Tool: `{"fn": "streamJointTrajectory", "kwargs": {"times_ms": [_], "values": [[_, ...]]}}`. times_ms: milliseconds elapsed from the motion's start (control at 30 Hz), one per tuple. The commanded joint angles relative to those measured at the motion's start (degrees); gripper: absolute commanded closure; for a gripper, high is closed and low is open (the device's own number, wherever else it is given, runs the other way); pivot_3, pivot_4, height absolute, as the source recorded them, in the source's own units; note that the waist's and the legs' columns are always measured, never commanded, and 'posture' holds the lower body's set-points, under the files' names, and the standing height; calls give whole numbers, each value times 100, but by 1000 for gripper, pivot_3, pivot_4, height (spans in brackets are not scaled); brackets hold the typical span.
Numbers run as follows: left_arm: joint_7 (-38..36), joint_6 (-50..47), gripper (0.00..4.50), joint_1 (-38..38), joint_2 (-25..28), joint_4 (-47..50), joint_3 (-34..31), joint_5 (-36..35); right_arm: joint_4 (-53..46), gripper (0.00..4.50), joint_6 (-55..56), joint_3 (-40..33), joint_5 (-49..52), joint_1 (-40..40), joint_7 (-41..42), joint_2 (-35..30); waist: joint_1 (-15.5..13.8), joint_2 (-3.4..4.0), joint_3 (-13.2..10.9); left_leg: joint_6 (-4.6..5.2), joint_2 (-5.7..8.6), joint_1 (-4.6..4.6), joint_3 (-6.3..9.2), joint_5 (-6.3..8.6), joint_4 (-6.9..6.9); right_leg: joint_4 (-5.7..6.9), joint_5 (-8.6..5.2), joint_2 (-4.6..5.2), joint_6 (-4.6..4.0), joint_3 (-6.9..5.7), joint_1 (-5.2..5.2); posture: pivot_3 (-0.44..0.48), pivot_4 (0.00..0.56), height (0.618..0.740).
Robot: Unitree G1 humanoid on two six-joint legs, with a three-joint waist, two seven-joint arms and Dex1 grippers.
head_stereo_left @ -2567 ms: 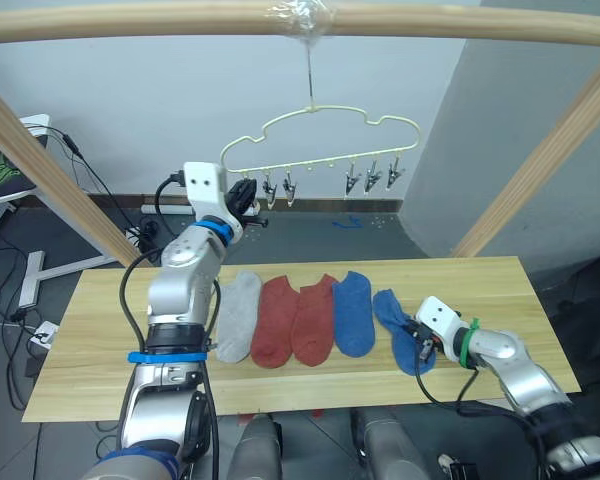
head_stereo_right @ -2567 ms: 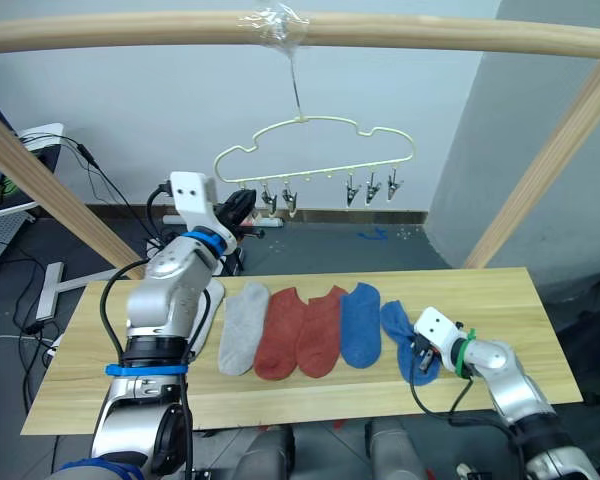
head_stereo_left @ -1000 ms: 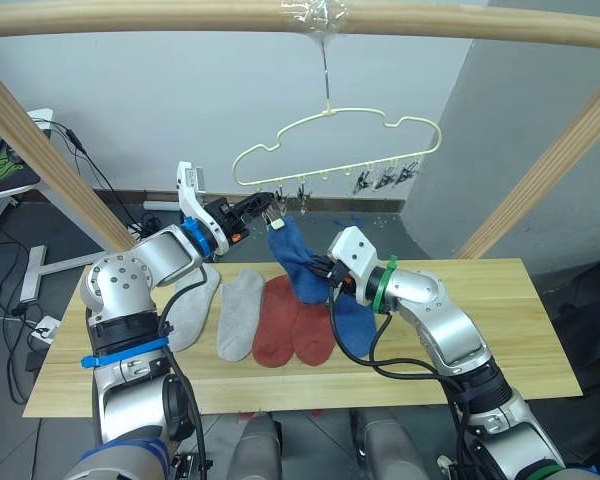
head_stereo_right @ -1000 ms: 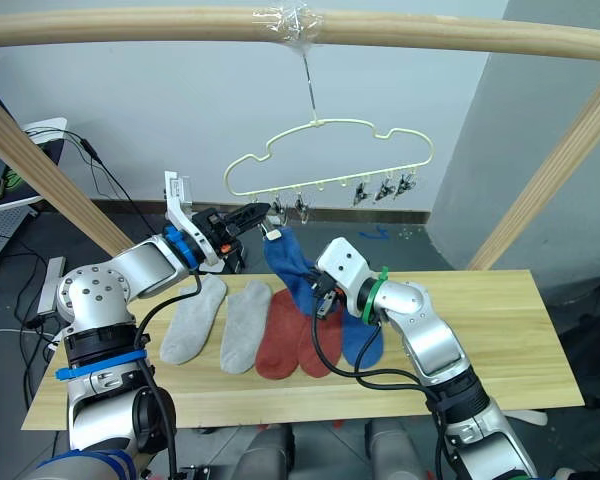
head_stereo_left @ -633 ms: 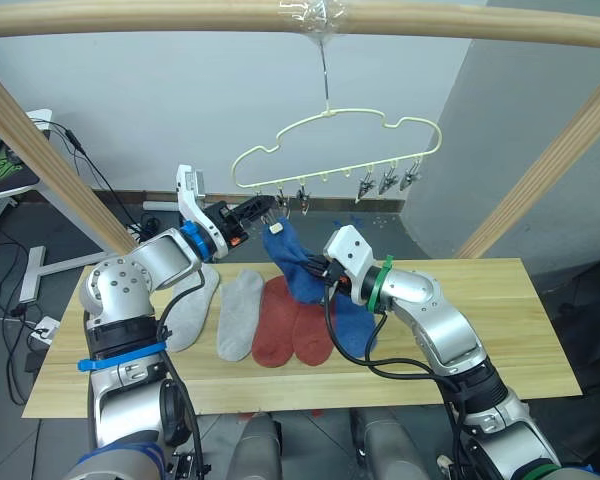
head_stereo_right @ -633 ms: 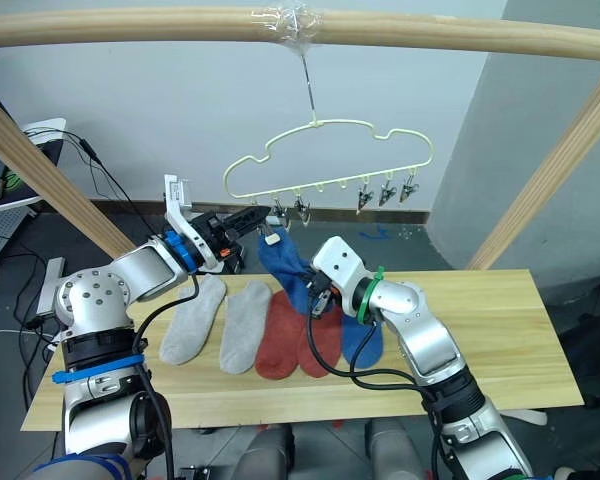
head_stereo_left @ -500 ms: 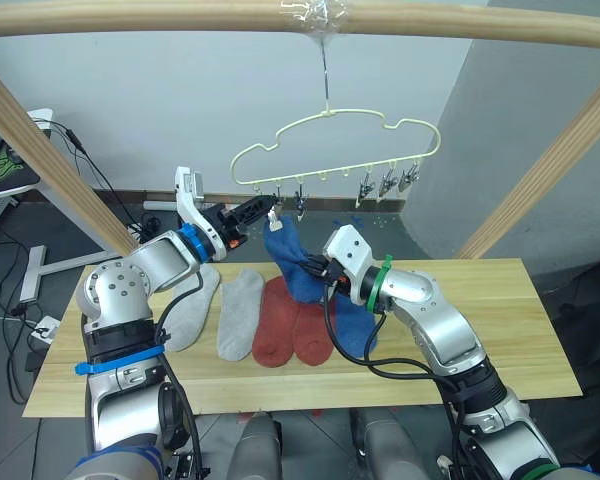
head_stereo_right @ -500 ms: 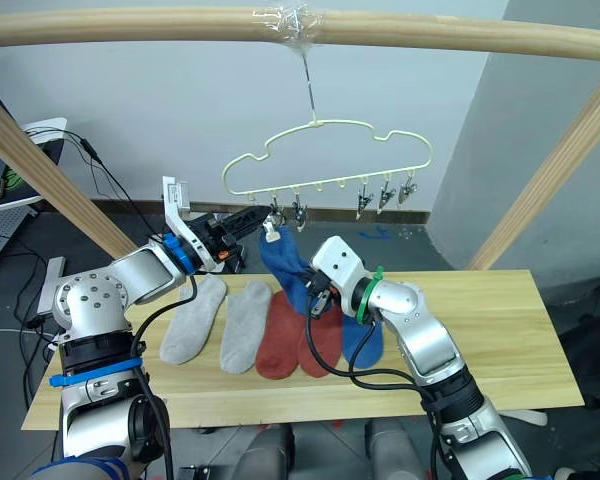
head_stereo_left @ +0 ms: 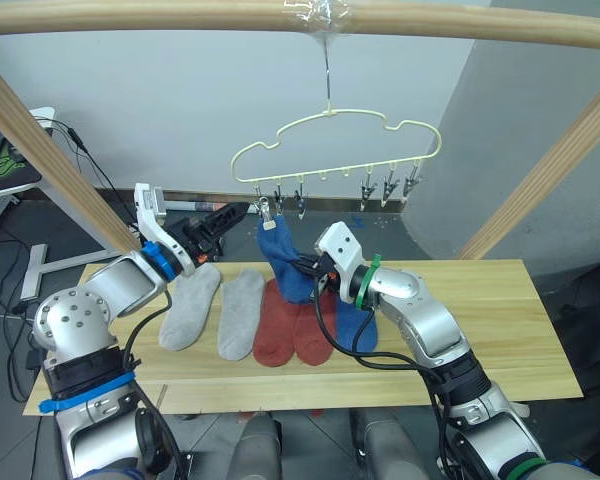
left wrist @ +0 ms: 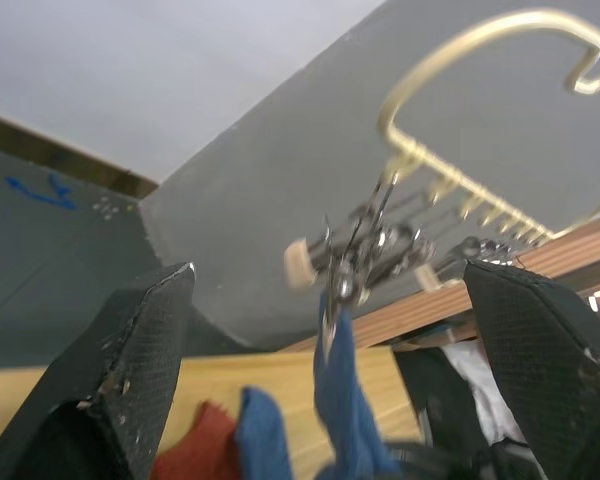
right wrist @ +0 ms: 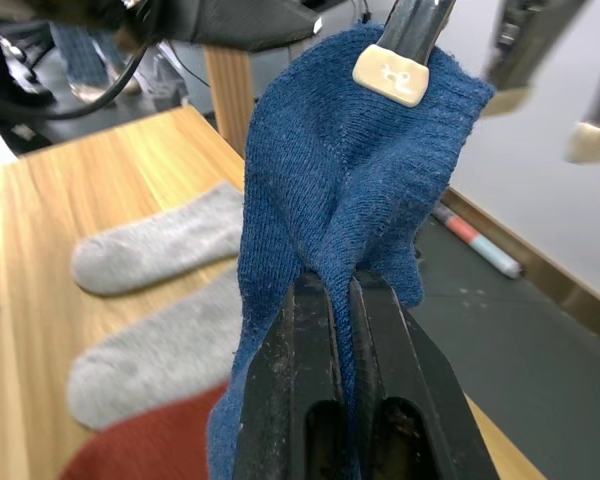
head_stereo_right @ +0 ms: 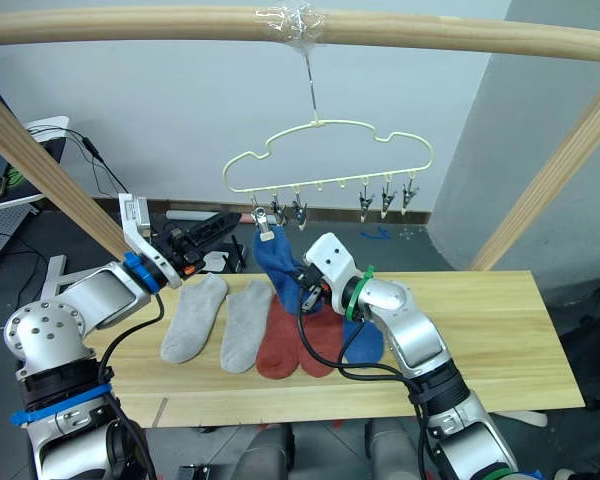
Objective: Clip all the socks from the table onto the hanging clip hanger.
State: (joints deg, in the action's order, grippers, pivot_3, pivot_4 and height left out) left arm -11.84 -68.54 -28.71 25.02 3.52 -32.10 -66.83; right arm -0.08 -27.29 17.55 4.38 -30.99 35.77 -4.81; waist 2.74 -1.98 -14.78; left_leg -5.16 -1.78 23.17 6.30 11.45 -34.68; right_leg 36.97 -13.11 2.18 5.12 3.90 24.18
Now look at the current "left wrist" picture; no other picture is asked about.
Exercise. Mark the grey back panel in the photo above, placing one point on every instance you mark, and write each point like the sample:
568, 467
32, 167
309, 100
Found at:
280, 175

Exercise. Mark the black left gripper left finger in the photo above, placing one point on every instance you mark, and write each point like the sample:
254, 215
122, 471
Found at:
130, 350

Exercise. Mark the red sock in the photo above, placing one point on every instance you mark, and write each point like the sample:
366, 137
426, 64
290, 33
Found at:
205, 445

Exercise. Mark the white sock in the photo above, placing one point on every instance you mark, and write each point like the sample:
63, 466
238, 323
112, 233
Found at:
485, 390

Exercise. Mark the blue sock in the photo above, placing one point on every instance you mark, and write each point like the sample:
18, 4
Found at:
265, 435
345, 390

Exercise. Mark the silver metal clip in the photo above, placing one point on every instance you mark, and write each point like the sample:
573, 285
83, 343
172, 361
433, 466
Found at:
395, 245
485, 250
347, 272

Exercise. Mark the brown wooden trim strip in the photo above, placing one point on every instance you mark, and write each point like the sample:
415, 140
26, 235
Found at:
70, 155

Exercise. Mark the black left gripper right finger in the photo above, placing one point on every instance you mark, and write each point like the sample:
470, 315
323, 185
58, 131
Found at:
540, 360

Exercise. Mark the black sock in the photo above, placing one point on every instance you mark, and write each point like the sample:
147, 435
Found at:
430, 395

